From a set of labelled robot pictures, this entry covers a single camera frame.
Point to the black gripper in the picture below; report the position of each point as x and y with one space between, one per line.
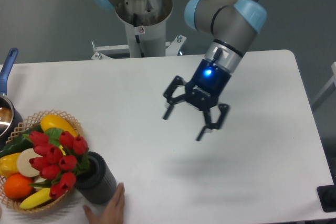
202 91

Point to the dark grey ribbed vase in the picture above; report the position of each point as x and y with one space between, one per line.
98 185

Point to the red tulip bouquet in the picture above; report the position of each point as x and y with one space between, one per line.
61 167

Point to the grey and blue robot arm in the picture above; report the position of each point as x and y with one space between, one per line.
234 24

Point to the bare human hand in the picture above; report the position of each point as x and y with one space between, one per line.
113 212

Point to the yellow squash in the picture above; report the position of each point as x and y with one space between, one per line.
55 121

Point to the black device at table edge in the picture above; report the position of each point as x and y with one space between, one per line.
327 197

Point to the green bok choy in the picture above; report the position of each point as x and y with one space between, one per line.
38 180

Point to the woven wicker basket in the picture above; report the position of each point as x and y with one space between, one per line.
27 124

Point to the dark green cucumber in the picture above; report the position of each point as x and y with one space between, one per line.
19 143

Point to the beige round disc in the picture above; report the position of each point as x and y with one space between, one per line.
24 166

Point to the yellow banana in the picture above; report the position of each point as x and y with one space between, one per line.
36 199

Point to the yellow bell pepper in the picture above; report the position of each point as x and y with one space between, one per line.
8 165

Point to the orange fruit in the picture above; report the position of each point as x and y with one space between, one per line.
18 186

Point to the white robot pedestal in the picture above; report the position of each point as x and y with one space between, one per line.
145 27

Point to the white frame at right edge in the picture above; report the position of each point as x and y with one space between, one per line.
325 92

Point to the blue handled saucepan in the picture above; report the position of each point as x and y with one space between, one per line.
10 117

